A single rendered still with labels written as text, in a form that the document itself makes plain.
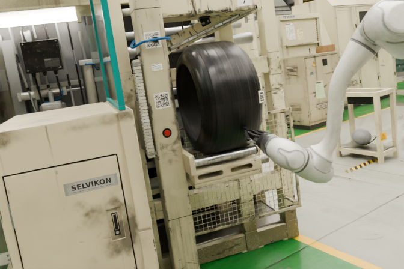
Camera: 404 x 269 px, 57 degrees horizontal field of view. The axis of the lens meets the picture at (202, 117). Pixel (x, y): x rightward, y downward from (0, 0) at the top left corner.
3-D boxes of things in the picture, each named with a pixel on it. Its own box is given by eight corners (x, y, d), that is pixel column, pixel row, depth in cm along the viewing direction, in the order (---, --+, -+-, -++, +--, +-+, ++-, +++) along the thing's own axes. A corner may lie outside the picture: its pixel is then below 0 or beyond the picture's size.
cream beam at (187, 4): (154, 19, 200) (149, -9, 198) (146, 25, 224) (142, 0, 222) (256, 8, 218) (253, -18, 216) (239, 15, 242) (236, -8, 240)
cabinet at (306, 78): (311, 131, 622) (303, 55, 604) (285, 128, 671) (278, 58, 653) (345, 120, 670) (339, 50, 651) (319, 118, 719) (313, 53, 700)
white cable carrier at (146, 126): (148, 158, 182) (132, 60, 175) (146, 156, 187) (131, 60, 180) (157, 156, 183) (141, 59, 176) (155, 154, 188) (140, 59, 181)
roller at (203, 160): (193, 168, 180) (192, 159, 180) (190, 166, 184) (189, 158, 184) (258, 154, 190) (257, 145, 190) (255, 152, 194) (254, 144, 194)
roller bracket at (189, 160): (191, 176, 176) (188, 157, 175) (172, 160, 214) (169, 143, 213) (198, 175, 177) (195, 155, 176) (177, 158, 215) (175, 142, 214)
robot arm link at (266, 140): (265, 139, 146) (258, 135, 152) (266, 161, 149) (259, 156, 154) (285, 134, 149) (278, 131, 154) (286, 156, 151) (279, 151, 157)
